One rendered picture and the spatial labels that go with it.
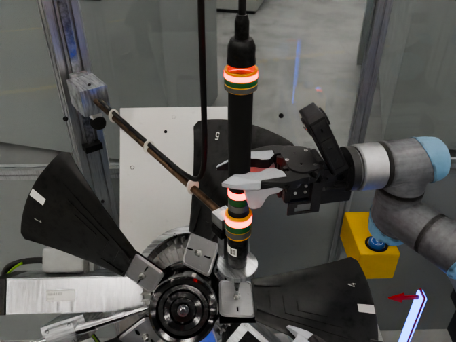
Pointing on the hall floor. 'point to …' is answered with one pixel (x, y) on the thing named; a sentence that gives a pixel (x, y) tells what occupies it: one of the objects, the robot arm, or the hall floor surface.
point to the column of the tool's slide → (51, 34)
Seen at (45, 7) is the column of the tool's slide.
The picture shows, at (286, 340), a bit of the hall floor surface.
